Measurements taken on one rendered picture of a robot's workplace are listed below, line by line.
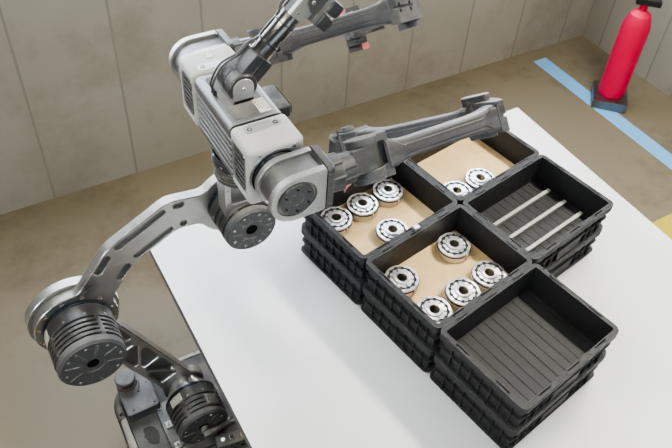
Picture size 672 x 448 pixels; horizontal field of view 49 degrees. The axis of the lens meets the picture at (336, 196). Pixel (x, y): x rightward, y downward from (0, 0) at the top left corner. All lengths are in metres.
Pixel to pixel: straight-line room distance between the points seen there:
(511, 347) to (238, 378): 0.76
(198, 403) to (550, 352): 1.08
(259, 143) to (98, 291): 0.70
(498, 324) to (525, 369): 0.15
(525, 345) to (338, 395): 0.54
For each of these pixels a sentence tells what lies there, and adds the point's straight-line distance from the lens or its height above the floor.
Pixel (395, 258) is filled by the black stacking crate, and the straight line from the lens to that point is 2.20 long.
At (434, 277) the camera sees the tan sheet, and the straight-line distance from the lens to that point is 2.22.
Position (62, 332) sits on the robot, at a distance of 1.98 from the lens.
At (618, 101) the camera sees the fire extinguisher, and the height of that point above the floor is 0.06.
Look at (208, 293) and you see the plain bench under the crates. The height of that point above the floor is 0.70.
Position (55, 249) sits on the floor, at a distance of 3.50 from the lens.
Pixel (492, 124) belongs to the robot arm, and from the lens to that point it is 1.77.
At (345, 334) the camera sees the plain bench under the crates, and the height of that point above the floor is 0.70.
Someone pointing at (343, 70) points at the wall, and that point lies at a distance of 3.98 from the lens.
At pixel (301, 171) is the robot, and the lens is 1.50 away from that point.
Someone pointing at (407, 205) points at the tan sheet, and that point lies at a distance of 2.41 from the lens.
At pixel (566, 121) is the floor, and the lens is 4.36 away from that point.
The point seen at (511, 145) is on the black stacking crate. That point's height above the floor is 0.89.
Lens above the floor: 2.52
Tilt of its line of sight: 44 degrees down
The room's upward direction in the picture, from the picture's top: 5 degrees clockwise
